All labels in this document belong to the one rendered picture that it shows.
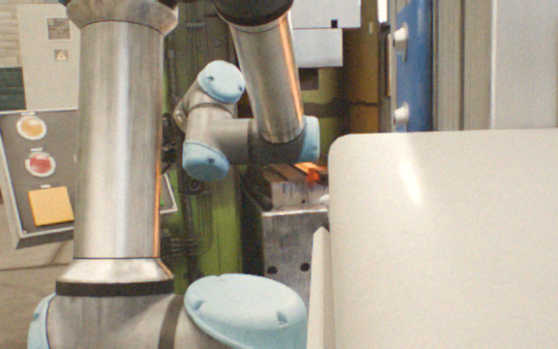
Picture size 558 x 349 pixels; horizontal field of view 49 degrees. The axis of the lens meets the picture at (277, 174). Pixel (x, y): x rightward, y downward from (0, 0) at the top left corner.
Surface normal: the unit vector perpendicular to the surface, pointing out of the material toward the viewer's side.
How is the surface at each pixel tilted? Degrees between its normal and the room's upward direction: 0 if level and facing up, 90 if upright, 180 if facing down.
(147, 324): 39
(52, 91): 90
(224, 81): 60
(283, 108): 135
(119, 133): 75
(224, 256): 90
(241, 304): 7
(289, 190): 90
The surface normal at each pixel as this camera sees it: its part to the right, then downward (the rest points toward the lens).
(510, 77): -0.07, 0.16
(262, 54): 0.01, 0.87
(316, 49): 0.19, 0.15
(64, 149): 0.49, -0.40
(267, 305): 0.09, -0.98
